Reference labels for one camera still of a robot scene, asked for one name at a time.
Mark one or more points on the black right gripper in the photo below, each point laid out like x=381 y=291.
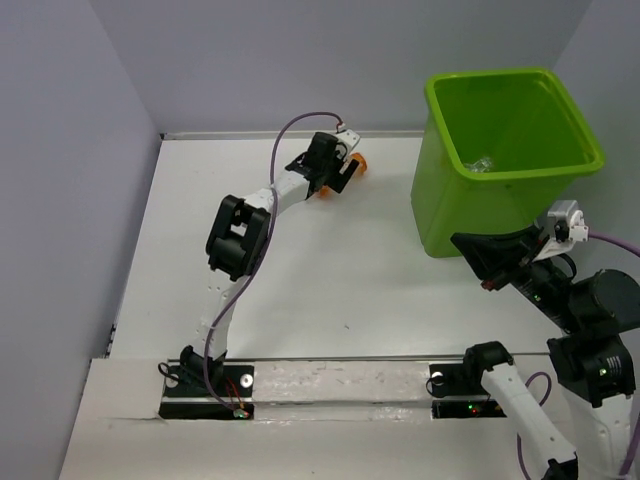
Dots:
x=497 y=255

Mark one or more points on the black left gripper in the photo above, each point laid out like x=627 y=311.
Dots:
x=338 y=181

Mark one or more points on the clear bottle green-blue label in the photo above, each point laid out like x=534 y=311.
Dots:
x=482 y=165

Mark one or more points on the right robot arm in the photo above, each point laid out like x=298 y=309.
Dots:
x=592 y=365

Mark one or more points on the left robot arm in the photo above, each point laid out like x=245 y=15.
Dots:
x=239 y=240

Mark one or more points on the green plastic bin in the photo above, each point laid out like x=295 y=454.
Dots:
x=524 y=119

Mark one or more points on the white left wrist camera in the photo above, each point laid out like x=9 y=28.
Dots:
x=347 y=141

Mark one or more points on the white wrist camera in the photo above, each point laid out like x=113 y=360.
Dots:
x=564 y=228
x=347 y=141

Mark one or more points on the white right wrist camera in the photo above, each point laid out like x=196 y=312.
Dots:
x=564 y=228

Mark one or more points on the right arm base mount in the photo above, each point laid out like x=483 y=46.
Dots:
x=455 y=396

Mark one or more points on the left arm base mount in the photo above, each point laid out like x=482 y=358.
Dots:
x=184 y=397

